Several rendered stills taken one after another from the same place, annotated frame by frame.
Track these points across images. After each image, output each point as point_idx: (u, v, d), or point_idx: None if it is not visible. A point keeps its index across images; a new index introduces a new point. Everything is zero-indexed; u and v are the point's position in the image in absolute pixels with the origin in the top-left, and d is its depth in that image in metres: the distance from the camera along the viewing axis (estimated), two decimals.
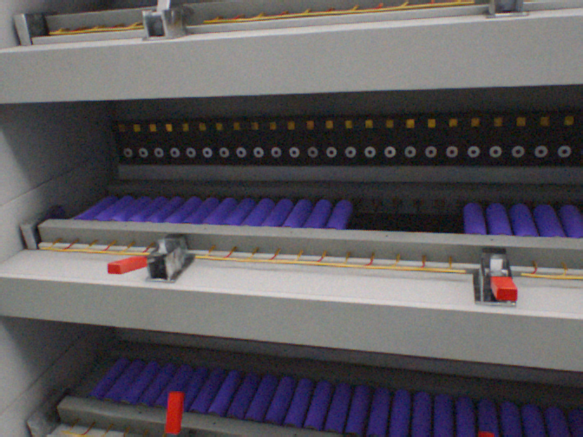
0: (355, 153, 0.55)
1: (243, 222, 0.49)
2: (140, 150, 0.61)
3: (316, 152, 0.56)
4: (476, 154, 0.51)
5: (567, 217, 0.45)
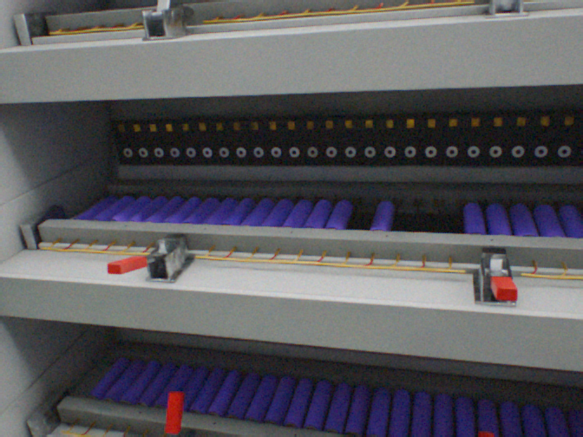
0: (355, 153, 0.55)
1: (243, 222, 0.49)
2: (140, 150, 0.61)
3: (316, 152, 0.56)
4: (476, 154, 0.51)
5: (567, 217, 0.45)
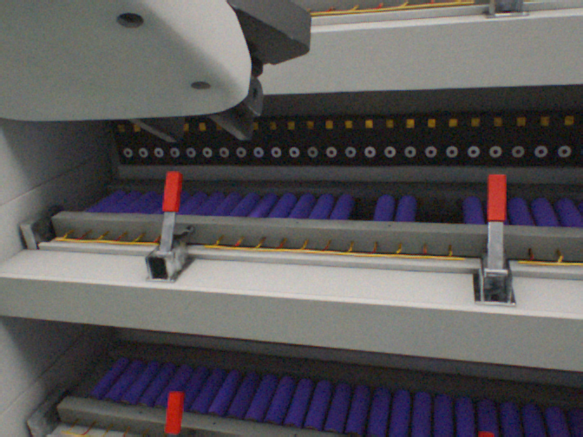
0: (355, 153, 0.55)
1: (248, 215, 0.50)
2: (140, 150, 0.61)
3: (316, 152, 0.56)
4: (476, 154, 0.51)
5: (563, 210, 0.46)
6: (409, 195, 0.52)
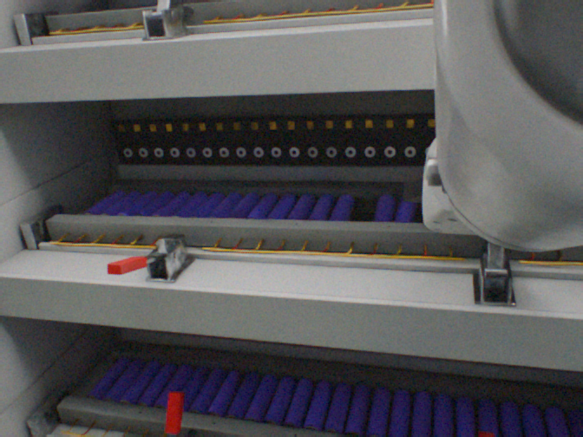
0: (355, 153, 0.55)
1: (248, 215, 0.50)
2: (140, 150, 0.61)
3: (316, 152, 0.56)
4: None
5: None
6: None
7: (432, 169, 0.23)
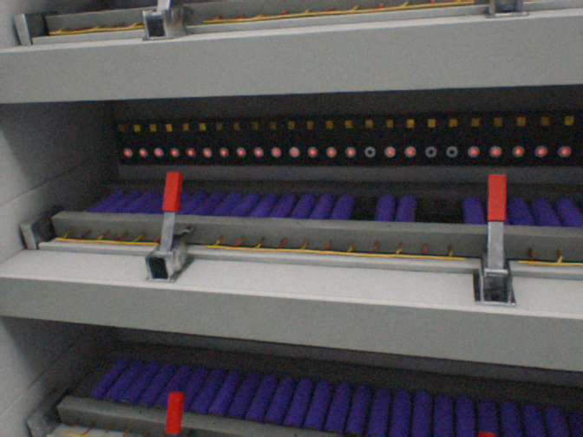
0: (355, 153, 0.55)
1: (249, 215, 0.50)
2: (140, 150, 0.61)
3: (316, 152, 0.56)
4: (476, 154, 0.51)
5: (564, 210, 0.46)
6: (409, 195, 0.52)
7: None
